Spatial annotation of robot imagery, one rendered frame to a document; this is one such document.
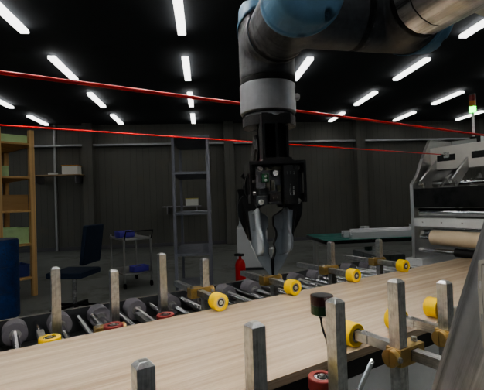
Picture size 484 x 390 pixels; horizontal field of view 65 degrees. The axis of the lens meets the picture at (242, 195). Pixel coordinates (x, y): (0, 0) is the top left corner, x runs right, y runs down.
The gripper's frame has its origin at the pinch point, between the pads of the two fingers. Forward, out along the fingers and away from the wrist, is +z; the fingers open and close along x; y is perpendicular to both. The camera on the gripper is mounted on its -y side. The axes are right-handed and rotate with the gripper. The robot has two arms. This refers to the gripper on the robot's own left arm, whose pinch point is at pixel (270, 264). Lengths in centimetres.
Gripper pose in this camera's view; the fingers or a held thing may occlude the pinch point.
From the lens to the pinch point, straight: 54.5
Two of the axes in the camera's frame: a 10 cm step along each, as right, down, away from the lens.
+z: 0.3, 10.0, -0.2
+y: 1.0, -0.2, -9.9
